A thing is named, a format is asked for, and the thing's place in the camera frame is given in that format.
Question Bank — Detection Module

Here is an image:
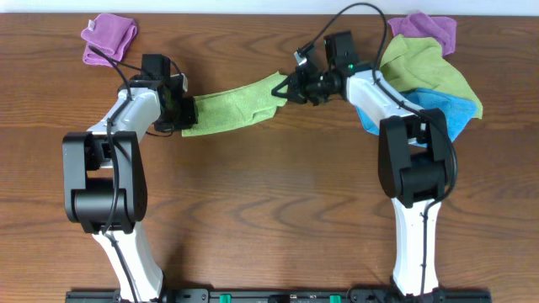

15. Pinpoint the bright green cloth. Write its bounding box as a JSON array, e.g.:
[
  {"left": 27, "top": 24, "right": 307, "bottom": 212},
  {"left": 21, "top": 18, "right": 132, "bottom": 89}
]
[{"left": 182, "top": 72, "right": 286, "bottom": 137}]

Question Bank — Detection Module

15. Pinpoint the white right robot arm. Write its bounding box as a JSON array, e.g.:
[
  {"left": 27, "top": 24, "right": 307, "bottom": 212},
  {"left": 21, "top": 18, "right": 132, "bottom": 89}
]
[{"left": 271, "top": 32, "right": 456, "bottom": 300}]

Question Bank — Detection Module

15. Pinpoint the crumpled purple cloth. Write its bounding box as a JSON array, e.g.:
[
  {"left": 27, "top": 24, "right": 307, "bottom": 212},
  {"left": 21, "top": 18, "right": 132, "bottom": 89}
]
[{"left": 387, "top": 13, "right": 457, "bottom": 56}]

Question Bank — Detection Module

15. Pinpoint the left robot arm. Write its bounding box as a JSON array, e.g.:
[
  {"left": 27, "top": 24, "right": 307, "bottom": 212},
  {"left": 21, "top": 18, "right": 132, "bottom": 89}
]
[{"left": 62, "top": 54, "right": 198, "bottom": 302}]

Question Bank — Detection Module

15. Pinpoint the folded purple cloth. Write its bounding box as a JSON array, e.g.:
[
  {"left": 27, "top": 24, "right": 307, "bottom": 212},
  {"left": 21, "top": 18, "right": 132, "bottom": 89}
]
[{"left": 81, "top": 13, "right": 137, "bottom": 66}]

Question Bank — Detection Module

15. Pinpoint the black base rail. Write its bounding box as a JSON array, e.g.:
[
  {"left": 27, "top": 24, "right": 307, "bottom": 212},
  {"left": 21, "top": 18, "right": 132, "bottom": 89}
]
[{"left": 65, "top": 287, "right": 493, "bottom": 303}]

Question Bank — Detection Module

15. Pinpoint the olive green crumpled cloth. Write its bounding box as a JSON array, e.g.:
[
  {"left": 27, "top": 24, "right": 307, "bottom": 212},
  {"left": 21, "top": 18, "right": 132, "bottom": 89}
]
[{"left": 380, "top": 35, "right": 483, "bottom": 119}]

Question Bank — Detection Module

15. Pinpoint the blue cloth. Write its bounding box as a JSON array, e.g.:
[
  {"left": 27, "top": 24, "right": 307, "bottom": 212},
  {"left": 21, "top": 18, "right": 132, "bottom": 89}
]
[{"left": 345, "top": 85, "right": 478, "bottom": 141}]

